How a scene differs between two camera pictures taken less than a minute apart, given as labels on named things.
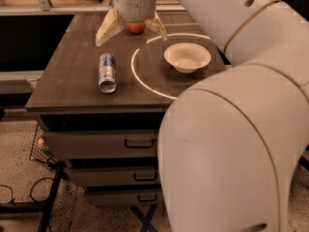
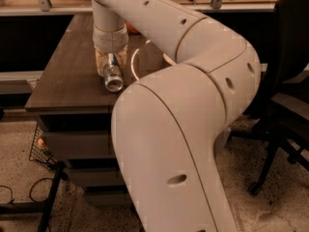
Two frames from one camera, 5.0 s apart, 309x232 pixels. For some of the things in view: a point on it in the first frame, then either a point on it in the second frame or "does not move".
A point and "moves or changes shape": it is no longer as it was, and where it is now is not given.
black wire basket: x=42 y=152 does not move
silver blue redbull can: x=107 y=73 moves or changes shape
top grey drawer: x=104 y=144 does not move
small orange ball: x=41 y=142 does not move
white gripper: x=131 y=8 -> x=110 y=38
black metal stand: x=47 y=206 does not move
